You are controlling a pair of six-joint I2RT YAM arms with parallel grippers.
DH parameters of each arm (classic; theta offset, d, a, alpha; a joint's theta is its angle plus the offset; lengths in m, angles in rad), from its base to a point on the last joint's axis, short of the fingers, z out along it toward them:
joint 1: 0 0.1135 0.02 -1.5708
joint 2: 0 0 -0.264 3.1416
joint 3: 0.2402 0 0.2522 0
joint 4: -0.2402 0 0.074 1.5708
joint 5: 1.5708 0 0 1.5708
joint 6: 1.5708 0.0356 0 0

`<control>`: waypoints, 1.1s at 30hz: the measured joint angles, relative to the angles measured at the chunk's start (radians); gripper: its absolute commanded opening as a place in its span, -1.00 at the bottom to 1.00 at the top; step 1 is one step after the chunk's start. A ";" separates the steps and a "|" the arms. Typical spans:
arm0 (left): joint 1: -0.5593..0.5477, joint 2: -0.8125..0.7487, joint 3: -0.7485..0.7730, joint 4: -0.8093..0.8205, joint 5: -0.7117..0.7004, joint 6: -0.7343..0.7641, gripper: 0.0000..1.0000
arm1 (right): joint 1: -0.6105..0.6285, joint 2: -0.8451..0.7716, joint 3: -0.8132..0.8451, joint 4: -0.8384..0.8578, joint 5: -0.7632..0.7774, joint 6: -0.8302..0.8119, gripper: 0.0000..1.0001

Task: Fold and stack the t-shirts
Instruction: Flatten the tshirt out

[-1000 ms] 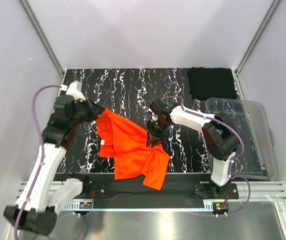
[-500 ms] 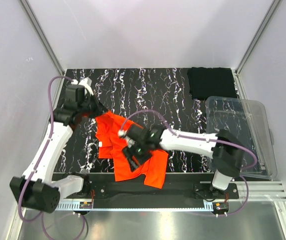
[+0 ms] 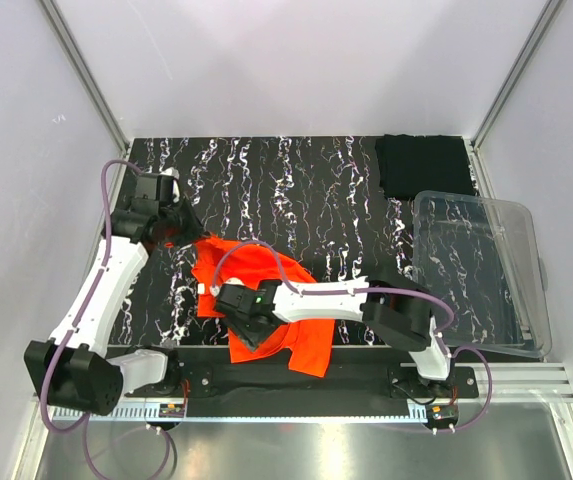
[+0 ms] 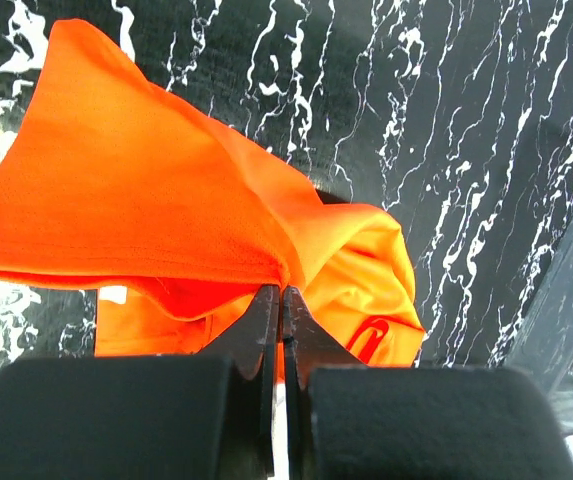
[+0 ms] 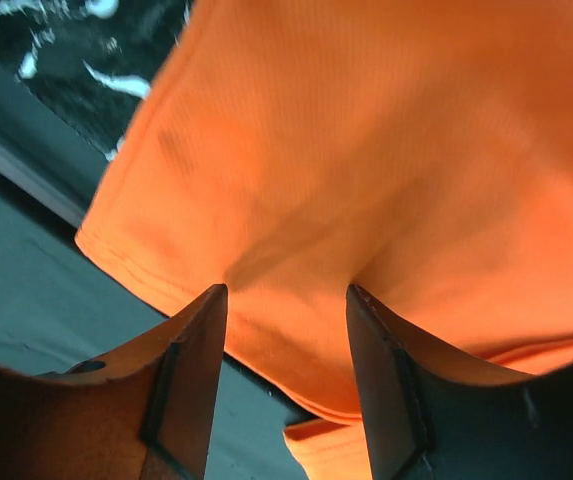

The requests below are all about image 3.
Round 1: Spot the right orange connector block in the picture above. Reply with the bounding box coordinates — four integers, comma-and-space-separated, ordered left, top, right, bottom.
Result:
430, 404, 459, 420

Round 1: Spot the left aluminium frame post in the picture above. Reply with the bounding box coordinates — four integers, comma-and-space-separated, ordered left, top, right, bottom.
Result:
37, 0, 131, 155

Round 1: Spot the left orange connector block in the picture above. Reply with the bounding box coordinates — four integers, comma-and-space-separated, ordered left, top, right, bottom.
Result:
159, 403, 186, 418

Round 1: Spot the clear plastic bin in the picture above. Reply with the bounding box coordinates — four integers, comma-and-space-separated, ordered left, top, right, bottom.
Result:
412, 191, 552, 361

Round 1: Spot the aluminium frame post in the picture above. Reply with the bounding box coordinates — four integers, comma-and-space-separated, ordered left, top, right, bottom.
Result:
37, 0, 131, 155
469, 0, 567, 151

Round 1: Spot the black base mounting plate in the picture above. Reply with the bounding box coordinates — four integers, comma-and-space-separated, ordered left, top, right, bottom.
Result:
134, 346, 480, 420

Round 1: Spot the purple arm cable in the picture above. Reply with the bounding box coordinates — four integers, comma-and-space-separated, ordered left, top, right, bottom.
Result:
38, 158, 179, 479
212, 240, 494, 434

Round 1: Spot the folded black t shirt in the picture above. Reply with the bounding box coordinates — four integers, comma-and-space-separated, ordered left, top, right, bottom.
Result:
375, 135, 476, 200

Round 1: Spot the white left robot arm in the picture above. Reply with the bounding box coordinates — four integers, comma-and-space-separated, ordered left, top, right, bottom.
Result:
24, 168, 206, 416

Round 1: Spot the right aluminium frame post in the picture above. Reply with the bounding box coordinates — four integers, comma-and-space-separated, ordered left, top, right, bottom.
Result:
469, 0, 567, 151

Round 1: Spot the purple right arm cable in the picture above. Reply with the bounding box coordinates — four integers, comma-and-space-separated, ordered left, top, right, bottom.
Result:
212, 240, 494, 434

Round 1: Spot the orange t shirt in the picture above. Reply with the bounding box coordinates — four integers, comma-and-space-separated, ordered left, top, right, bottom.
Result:
191, 236, 335, 378

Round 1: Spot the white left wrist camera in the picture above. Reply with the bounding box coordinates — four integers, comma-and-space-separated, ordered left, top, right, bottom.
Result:
159, 168, 181, 203

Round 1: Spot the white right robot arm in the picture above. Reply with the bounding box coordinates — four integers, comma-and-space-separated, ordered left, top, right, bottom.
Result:
209, 277, 456, 397

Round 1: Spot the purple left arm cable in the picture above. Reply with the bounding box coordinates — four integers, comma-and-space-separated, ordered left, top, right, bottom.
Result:
38, 158, 179, 479

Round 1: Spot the slotted cable duct rail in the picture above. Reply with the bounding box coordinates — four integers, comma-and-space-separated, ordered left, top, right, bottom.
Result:
53, 402, 432, 424

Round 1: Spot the orange connector block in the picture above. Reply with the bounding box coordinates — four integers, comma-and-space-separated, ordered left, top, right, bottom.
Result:
430, 404, 459, 420
159, 403, 186, 418

